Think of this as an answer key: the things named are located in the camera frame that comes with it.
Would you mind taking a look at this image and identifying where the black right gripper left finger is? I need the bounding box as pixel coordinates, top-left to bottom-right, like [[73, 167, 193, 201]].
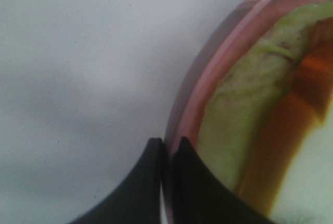
[[72, 138, 164, 224]]

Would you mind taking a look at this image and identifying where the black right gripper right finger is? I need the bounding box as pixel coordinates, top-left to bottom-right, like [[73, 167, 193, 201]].
[[172, 137, 272, 224]]

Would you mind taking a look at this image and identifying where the sandwich with lettuce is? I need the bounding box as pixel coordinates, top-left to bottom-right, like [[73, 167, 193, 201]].
[[196, 0, 332, 223]]

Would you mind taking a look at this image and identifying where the pink plate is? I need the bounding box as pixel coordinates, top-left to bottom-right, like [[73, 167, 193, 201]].
[[161, 0, 333, 224]]

